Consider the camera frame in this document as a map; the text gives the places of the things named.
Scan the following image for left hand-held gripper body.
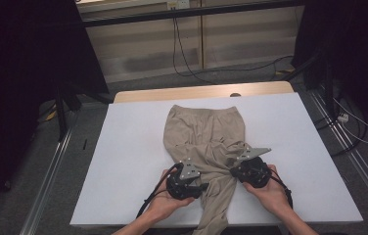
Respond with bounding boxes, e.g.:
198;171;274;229
165;158;206;201

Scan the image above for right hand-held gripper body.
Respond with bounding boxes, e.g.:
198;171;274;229
232;146;273;189

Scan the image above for beige pants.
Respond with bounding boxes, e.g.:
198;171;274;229
162;104;254;235

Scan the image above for person's left hand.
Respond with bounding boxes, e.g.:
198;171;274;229
146;168;196;223

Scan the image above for person's right hand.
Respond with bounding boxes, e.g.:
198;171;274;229
242;164;292;216

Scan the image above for white table mat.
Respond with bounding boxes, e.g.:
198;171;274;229
69;92;364;228

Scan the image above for light wooden table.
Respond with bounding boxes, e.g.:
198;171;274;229
113;80;296;105

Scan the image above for black stand leg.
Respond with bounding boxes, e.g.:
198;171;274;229
281;50;338;114
54;81;115;143

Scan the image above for black curtain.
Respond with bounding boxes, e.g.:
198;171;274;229
0;0;111;229
291;0;368;138

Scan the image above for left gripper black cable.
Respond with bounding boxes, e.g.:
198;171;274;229
135;163;184;219

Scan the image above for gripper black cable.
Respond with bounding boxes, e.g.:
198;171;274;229
269;166;295;211
135;163;184;219

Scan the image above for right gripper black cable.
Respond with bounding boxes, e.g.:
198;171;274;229
269;166;295;211

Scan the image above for aluminium floor rail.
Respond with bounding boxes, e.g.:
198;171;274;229
18;125;77;235
307;88;368;214

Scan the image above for black floor cables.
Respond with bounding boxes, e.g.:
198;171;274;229
312;85;368;159

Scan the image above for white cable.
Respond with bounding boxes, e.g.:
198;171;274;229
332;97;368;146

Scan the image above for long black hanging cable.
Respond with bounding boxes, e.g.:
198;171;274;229
171;17;295;86

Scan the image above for black horizontal frame bar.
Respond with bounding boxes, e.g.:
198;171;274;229
79;0;305;28

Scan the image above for white wall socket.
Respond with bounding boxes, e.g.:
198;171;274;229
166;0;192;11

